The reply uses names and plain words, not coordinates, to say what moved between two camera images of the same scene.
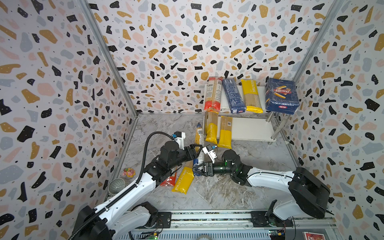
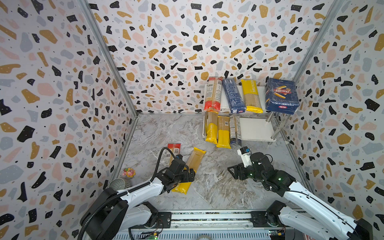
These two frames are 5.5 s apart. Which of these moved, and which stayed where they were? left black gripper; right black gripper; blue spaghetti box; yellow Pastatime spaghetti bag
Moved: left black gripper; right black gripper
Stayed: yellow Pastatime spaghetti bag; blue spaghetti box
